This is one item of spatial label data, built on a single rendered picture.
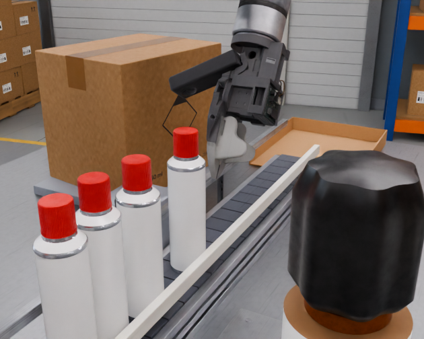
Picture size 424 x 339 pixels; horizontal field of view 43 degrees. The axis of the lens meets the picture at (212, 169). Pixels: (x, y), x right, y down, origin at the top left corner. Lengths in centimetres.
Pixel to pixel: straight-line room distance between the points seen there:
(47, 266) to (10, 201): 64
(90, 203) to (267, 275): 38
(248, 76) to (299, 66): 414
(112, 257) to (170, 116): 53
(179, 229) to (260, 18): 32
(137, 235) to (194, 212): 12
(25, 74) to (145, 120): 402
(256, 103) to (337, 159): 43
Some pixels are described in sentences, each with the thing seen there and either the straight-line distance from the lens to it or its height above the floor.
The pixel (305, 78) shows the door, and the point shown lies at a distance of 492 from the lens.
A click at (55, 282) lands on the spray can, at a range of 54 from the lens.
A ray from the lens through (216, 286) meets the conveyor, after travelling 76.
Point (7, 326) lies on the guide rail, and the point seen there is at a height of 96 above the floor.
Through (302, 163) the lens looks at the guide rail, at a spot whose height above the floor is 91.
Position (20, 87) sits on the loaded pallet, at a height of 21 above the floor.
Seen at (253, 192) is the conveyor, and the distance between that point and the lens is 101.
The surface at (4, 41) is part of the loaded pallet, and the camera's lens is 475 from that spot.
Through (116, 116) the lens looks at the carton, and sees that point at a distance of 99.
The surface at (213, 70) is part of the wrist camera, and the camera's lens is 81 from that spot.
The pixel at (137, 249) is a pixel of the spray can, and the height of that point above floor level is 98.
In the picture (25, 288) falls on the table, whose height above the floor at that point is 83.
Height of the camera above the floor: 130
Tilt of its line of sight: 22 degrees down
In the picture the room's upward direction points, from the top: straight up
